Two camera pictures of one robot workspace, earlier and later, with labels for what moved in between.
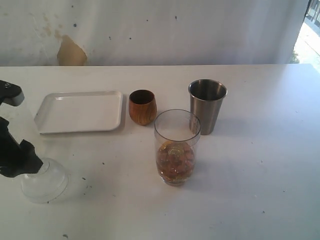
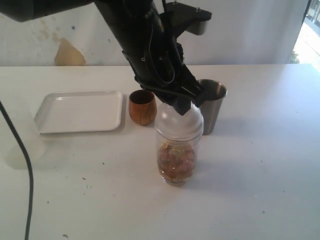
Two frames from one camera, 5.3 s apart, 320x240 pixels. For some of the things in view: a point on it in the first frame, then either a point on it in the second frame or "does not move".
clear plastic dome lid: (47, 185) → (170, 124)
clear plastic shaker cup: (177, 133) does not move
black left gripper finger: (30, 162) → (199, 97)
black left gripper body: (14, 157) → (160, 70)
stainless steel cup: (206, 96) does not move
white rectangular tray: (73, 112) does not move
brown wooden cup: (142, 106) does not move
